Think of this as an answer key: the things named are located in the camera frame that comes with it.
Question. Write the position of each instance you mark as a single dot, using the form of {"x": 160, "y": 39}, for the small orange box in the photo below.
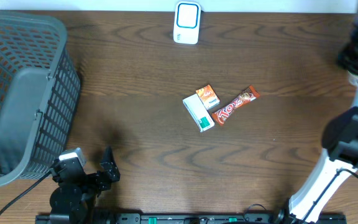
{"x": 208, "y": 97}

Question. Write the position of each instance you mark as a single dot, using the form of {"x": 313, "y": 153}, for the green lid jar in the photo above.
{"x": 353, "y": 79}

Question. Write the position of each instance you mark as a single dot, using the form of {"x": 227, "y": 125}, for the white green medicine box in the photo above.
{"x": 198, "y": 112}

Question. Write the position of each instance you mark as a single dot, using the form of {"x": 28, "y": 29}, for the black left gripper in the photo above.
{"x": 109, "y": 165}

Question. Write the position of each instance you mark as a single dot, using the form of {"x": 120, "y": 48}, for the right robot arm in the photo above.
{"x": 339, "y": 157}

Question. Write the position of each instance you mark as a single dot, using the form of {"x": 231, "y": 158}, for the orange chocolate bar wrapper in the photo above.
{"x": 245, "y": 97}

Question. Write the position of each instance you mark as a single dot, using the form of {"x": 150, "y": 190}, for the grey plastic basket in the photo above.
{"x": 39, "y": 93}

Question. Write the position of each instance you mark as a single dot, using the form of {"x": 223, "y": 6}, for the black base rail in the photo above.
{"x": 135, "y": 218}

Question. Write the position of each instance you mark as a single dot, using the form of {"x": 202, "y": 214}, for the white barcode scanner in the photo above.
{"x": 187, "y": 22}

